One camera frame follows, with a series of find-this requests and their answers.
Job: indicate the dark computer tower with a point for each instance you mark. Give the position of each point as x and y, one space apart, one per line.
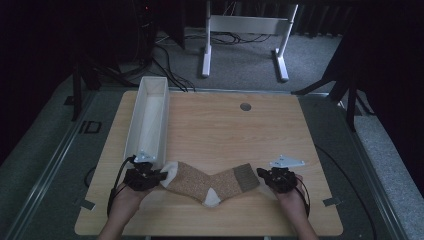
145 30

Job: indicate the brown sock with plain cuff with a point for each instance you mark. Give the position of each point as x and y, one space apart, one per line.
196 183

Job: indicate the grey round table grommet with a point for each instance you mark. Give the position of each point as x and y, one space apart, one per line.
245 106

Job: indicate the black stand with splayed legs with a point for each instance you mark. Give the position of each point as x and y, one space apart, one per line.
350 96

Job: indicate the white fabric storage box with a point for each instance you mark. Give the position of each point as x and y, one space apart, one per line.
150 123

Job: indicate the black stand with thin legs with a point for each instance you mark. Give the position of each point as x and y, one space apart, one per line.
77 96

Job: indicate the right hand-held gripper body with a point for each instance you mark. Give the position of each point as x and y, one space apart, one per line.
283 180

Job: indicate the white metal stand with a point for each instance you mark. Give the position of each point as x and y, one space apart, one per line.
248 25

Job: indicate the person's left hand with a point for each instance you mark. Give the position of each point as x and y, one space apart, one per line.
125 203

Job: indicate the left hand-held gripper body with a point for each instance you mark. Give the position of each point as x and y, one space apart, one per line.
140 178

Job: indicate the person's right hand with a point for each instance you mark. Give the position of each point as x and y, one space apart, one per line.
295 203

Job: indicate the grey tape piece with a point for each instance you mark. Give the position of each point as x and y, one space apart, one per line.
332 201
87 204

